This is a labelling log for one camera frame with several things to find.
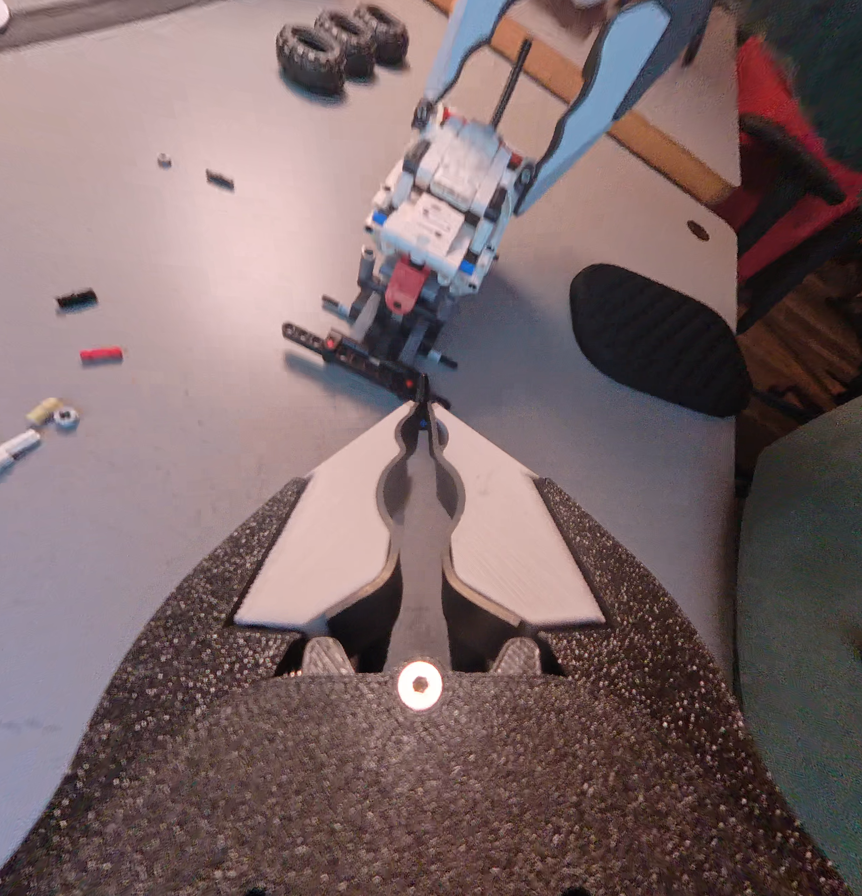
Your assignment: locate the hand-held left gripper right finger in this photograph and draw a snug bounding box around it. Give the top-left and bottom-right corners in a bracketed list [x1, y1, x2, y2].
[431, 406, 607, 627]

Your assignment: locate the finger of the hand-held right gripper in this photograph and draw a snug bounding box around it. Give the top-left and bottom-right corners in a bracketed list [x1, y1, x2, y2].
[516, 0, 673, 218]
[420, 0, 519, 120]

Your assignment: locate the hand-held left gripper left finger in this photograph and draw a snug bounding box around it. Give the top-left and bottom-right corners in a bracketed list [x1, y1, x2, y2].
[233, 402, 418, 630]

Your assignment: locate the black lego tooth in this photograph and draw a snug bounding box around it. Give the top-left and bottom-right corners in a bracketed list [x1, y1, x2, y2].
[411, 373, 446, 463]

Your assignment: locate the white lego truck model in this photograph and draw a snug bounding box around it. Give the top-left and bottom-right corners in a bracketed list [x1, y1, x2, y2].
[282, 38, 537, 410]

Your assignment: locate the black lego tire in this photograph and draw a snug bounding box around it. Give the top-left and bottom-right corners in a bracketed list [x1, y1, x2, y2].
[315, 8, 378, 79]
[275, 24, 349, 98]
[354, 3, 411, 67]

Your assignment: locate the white lego connector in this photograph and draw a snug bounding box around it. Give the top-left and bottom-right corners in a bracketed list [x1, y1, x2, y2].
[0, 428, 43, 483]

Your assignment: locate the red plastic chair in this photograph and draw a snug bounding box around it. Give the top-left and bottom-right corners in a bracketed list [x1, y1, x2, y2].
[711, 35, 862, 284]

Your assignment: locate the black quilted pad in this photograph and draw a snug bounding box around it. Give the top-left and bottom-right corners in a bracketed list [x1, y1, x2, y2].
[569, 263, 754, 419]

